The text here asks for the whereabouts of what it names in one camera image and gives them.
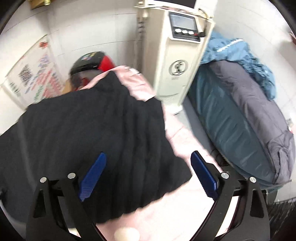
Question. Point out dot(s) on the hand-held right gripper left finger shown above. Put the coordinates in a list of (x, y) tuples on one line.
[(92, 178)]

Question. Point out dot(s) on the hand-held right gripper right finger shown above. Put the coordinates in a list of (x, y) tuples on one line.
[(204, 176)]

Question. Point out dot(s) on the black quilted jacket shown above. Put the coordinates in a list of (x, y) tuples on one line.
[(92, 127)]

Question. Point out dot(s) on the pink polka-dot blanket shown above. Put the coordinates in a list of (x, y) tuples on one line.
[(178, 139)]

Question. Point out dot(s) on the dark teal quilt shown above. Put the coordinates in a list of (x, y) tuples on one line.
[(231, 127)]

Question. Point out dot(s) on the black mesh basket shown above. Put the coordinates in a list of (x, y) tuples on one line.
[(282, 213)]

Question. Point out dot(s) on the grey padded cloth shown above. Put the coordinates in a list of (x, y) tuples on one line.
[(254, 97)]

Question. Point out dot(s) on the white standing air conditioner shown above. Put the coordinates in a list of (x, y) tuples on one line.
[(161, 69)]

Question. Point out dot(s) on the black helmet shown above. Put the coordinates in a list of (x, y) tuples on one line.
[(87, 61)]

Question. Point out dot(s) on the blue jacket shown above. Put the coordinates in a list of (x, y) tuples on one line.
[(231, 48)]

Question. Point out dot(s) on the wall poster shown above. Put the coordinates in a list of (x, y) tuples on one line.
[(34, 74)]

